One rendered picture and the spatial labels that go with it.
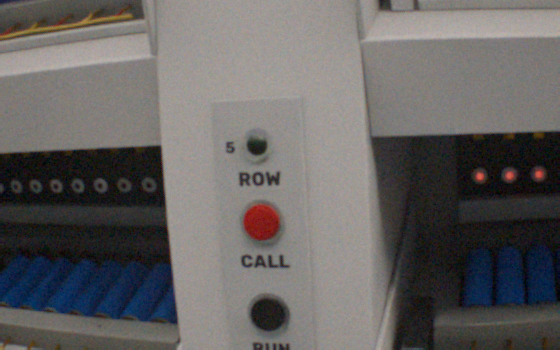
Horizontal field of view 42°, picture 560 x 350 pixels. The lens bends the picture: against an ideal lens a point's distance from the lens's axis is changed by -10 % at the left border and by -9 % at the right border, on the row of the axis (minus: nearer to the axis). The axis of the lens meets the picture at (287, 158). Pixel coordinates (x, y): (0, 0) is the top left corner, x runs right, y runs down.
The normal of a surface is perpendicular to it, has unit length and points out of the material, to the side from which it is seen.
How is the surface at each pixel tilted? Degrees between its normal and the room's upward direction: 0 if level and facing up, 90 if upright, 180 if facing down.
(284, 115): 90
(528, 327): 108
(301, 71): 90
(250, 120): 90
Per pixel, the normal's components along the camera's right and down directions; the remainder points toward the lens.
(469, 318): -0.14, -0.91
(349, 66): -0.25, 0.11
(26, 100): -0.22, 0.41
